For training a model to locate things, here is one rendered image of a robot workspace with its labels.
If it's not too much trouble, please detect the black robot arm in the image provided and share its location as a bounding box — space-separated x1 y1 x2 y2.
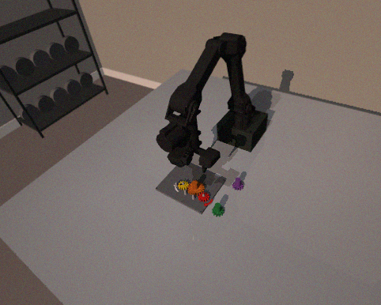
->
156 32 256 168

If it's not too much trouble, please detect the yellow gear with black stripe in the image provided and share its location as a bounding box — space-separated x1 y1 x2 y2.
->
178 181 189 190

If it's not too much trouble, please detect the orange gear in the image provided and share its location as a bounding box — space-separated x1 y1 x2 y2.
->
187 180 205 196

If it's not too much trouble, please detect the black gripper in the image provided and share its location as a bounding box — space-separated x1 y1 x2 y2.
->
181 130 221 173

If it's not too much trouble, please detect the purple gear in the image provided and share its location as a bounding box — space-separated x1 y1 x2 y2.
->
232 178 243 191

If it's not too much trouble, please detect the green gear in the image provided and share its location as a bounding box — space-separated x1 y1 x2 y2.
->
212 203 224 217

